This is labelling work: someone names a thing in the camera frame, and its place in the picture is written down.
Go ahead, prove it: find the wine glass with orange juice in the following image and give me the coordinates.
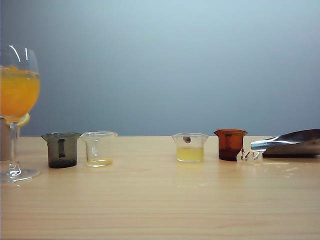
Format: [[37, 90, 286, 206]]
[[0, 44, 42, 185]]

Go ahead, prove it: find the stainless steel ice scoop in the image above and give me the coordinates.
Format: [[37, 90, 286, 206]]
[[250, 128, 320, 159]]

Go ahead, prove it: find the clear ice cube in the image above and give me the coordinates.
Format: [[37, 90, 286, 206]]
[[235, 148, 264, 167]]

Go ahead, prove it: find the clear measuring cup wooden handle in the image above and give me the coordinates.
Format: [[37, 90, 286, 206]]
[[171, 132, 210, 164]]

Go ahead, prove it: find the smoked grey glass measuring cup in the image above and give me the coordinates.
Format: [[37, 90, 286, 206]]
[[40, 131, 82, 169]]

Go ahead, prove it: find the yellow lemon slice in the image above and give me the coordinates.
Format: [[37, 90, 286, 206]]
[[5, 112, 31, 127]]

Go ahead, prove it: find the beige paper cup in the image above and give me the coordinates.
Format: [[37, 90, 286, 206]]
[[0, 117, 21, 162]]

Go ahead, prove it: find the amber glass measuring cup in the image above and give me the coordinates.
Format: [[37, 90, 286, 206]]
[[213, 128, 249, 162]]

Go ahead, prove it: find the clear measuring cup yellow residue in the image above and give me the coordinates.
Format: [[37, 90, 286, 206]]
[[79, 130, 119, 168]]

